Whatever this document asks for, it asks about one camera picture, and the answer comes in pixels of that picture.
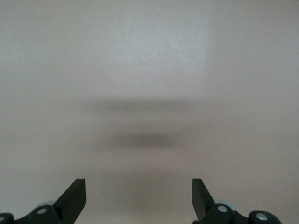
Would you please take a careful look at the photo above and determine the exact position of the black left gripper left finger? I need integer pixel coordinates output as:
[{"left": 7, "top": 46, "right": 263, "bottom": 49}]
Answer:
[{"left": 0, "top": 178, "right": 87, "bottom": 224}]

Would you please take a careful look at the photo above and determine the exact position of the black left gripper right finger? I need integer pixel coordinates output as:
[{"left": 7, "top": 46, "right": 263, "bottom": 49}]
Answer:
[{"left": 192, "top": 178, "right": 282, "bottom": 224}]

